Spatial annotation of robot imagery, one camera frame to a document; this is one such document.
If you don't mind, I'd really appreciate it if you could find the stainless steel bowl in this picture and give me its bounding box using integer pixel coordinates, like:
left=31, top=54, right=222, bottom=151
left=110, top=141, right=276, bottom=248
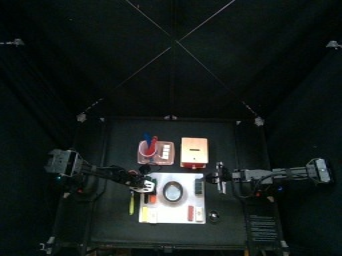
left=161, top=180, right=184, bottom=204

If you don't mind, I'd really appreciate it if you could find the white board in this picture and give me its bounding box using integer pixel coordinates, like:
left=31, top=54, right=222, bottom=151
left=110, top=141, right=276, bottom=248
left=137, top=171, right=206, bottom=225

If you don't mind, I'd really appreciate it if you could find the clear box with markers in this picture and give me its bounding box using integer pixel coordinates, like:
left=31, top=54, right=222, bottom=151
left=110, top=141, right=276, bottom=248
left=136, top=140, right=176, bottom=166

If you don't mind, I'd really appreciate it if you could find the dark round object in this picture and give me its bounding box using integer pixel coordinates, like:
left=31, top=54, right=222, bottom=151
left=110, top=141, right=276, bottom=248
left=206, top=211, right=221, bottom=224

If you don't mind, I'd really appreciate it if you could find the black panel white text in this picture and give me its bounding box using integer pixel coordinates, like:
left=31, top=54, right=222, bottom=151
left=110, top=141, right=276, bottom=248
left=245, top=213, right=280, bottom=242

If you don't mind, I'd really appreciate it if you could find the thin diagonal brace wire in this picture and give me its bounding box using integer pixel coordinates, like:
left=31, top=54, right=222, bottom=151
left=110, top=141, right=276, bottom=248
left=122, top=0, right=261, bottom=122
left=78, top=0, right=236, bottom=118

